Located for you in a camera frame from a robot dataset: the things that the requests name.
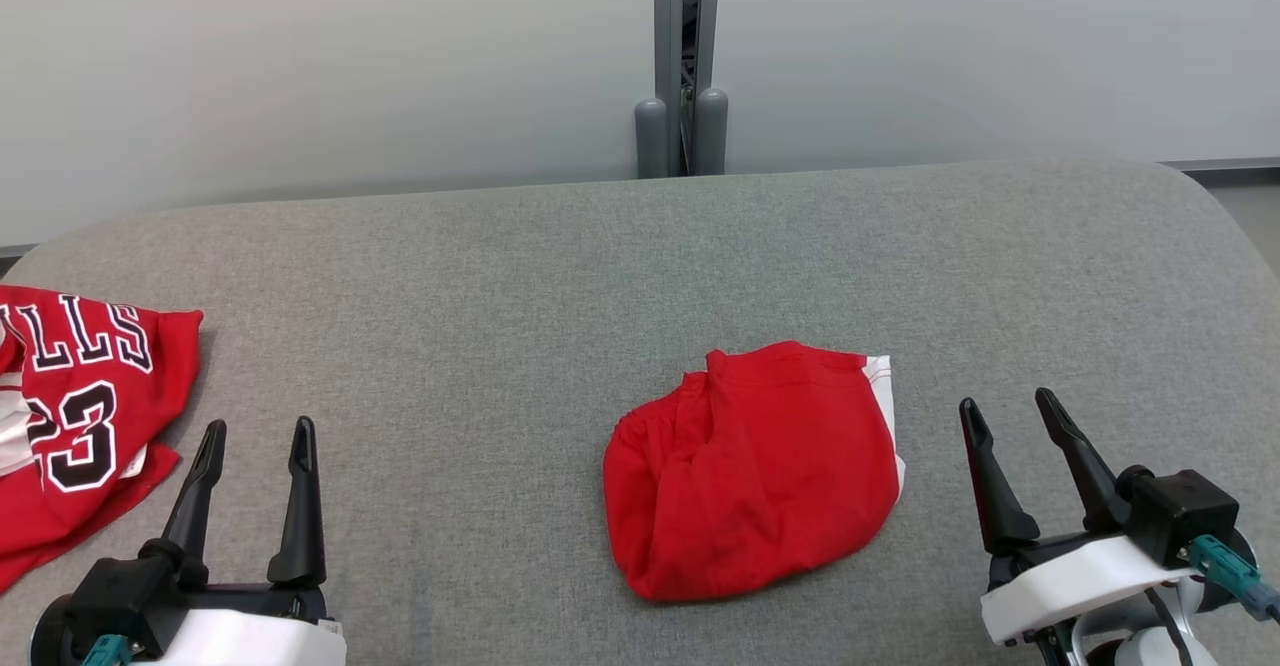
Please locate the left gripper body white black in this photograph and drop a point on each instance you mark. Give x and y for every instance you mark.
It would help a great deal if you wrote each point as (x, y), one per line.
(250, 641)

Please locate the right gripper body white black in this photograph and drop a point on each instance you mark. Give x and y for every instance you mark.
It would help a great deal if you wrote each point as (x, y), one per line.
(1080, 581)

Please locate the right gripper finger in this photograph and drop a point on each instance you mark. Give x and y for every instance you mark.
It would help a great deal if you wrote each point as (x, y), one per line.
(1000, 506)
(1095, 491)

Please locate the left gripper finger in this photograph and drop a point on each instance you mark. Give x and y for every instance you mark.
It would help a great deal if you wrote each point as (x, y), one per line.
(195, 506)
(303, 516)

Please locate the red Bulls 23 jersey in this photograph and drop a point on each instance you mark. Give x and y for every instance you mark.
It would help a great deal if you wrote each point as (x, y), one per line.
(90, 416)

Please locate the red shorts white side panel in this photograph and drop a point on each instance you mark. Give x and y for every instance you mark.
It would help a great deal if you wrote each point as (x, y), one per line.
(750, 476)

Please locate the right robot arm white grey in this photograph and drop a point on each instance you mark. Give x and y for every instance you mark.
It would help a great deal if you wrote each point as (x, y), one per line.
(1150, 646)

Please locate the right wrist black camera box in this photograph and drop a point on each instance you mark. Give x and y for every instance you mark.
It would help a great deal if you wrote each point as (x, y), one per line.
(1185, 511)

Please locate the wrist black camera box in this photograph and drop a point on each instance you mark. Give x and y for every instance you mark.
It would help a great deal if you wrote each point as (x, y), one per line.
(120, 596)
(1185, 511)

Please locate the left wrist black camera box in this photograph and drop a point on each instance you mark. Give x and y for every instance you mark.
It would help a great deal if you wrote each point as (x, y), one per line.
(120, 596)

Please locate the grey partition post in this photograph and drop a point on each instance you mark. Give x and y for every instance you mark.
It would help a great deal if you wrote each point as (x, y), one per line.
(668, 26)
(710, 136)

